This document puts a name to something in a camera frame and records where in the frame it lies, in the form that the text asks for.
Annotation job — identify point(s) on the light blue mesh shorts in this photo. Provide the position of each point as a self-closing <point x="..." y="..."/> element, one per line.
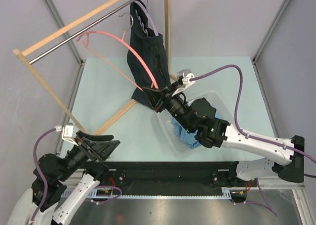
<point x="185" y="133"/>

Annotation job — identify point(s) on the dark navy shorts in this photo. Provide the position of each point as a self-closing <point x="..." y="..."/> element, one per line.
<point x="148" y="43"/>

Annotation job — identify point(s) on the pink plastic hanger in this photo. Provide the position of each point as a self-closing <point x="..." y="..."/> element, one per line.
<point x="112" y="44"/>

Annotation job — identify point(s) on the white cable duct strip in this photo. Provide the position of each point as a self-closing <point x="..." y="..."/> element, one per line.
<point x="225" y="194"/>

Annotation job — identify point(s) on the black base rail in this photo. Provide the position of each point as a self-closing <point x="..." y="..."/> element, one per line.
<point x="183" y="178"/>

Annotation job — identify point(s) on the wooden clothes rack frame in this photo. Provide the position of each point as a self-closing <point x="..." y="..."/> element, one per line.
<point x="22" y="55"/>

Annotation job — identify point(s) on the metal hanging rod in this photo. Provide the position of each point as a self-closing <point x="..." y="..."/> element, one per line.
<point x="72" y="25"/>

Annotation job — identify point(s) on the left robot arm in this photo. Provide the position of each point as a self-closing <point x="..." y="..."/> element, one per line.
<point x="39" y="205"/>

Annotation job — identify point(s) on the lilac plastic hanger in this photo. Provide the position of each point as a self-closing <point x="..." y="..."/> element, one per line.
<point x="143" y="7"/>

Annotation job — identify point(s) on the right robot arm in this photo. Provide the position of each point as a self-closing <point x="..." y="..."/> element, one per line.
<point x="280" y="157"/>

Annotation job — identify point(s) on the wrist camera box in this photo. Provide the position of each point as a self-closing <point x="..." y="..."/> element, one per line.
<point x="66" y="132"/>
<point x="185" y="80"/>

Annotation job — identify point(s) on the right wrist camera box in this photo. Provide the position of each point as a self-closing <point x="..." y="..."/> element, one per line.
<point x="185" y="80"/>

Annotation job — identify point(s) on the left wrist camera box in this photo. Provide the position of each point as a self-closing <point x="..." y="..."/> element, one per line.
<point x="66" y="132"/>

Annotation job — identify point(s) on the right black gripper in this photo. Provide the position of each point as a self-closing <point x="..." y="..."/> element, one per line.
<point x="155" y="97"/>

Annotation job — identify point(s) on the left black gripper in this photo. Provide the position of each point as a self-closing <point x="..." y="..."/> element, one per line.
<point x="100" y="148"/>

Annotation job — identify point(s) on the white plastic laundry basket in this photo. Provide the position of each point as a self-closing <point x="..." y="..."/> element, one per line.
<point x="168" y="127"/>

